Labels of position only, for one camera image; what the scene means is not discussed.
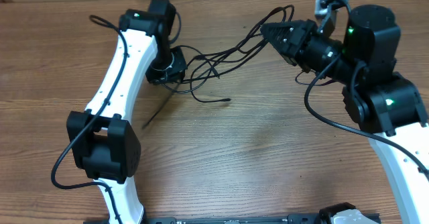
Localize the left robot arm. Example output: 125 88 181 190
66 0 187 223

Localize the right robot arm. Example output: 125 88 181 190
261 5 428 223

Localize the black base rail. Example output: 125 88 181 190
83 202 381 224

